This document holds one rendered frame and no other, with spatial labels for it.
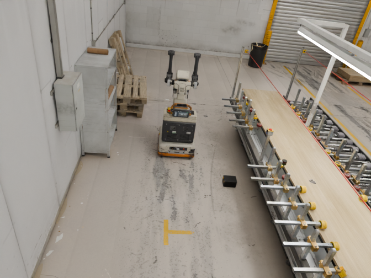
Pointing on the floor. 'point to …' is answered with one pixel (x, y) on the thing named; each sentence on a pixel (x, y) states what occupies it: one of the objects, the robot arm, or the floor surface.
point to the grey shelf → (98, 100)
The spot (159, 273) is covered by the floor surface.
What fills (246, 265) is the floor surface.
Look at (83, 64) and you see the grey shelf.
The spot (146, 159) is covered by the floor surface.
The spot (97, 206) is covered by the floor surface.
